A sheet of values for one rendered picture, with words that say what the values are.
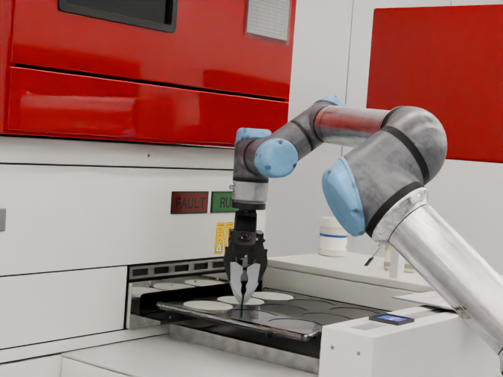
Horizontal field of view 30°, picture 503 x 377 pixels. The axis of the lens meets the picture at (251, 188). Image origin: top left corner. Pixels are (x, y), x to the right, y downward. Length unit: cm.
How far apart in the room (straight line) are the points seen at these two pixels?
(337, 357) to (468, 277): 24
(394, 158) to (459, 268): 20
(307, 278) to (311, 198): 291
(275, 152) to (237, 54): 32
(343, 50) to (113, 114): 358
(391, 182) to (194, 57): 63
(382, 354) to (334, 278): 67
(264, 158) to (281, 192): 304
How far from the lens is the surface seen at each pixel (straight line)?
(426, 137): 150
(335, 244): 236
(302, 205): 500
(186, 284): 202
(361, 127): 167
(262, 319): 182
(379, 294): 207
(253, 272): 194
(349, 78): 532
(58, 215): 176
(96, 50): 173
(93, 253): 183
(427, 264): 143
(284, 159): 181
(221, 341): 189
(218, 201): 208
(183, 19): 190
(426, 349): 161
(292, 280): 219
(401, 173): 146
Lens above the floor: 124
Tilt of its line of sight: 3 degrees down
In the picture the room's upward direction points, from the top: 4 degrees clockwise
